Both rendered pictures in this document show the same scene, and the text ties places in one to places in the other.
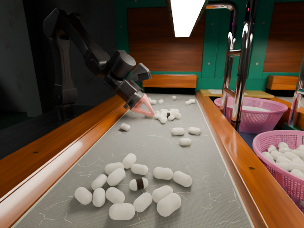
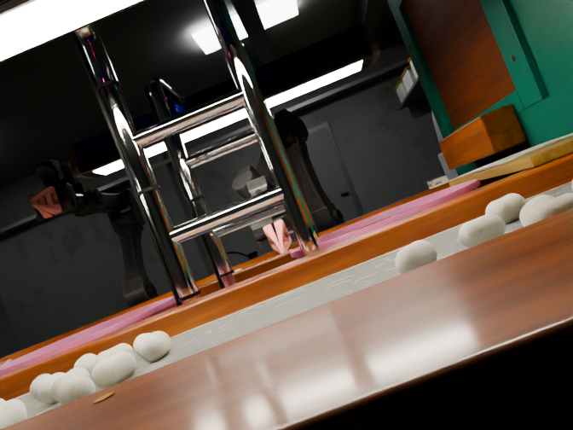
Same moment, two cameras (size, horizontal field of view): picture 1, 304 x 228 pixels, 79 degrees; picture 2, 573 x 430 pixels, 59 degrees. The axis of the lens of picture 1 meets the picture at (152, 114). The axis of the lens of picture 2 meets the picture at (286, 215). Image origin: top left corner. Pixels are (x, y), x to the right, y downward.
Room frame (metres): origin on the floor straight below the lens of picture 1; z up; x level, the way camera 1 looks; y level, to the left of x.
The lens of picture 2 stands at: (0.56, -1.08, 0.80)
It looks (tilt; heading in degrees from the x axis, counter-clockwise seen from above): 2 degrees up; 85
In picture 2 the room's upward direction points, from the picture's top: 22 degrees counter-clockwise
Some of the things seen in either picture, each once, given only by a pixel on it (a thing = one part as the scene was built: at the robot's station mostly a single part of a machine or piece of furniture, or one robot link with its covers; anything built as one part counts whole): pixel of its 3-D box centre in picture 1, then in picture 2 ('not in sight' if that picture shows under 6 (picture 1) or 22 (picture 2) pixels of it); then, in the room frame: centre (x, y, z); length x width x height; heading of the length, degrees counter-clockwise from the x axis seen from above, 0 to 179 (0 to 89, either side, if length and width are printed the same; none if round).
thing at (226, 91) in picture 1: (207, 73); (246, 185); (0.59, -0.17, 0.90); 0.20 x 0.19 x 0.45; 172
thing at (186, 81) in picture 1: (169, 80); (476, 141); (1.05, -0.10, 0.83); 0.30 x 0.06 x 0.07; 82
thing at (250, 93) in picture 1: (233, 93); (534, 154); (0.95, -0.43, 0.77); 0.33 x 0.15 x 0.01; 82
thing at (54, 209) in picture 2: not in sight; (38, 204); (0.13, 0.15, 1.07); 0.09 x 0.07 x 0.07; 80
